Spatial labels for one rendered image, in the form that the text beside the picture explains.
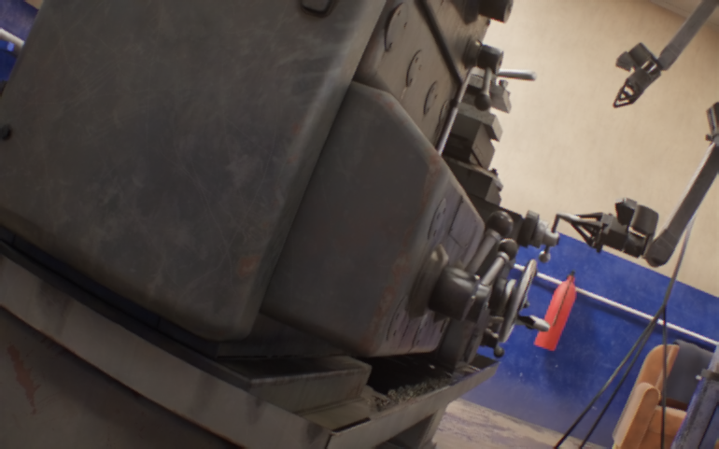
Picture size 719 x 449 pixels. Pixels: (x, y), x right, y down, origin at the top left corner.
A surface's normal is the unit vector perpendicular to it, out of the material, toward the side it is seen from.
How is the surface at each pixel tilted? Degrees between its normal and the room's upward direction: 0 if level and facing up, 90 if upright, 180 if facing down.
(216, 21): 90
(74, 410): 90
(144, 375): 90
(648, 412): 90
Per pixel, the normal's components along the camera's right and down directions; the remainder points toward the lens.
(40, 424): -0.20, -0.13
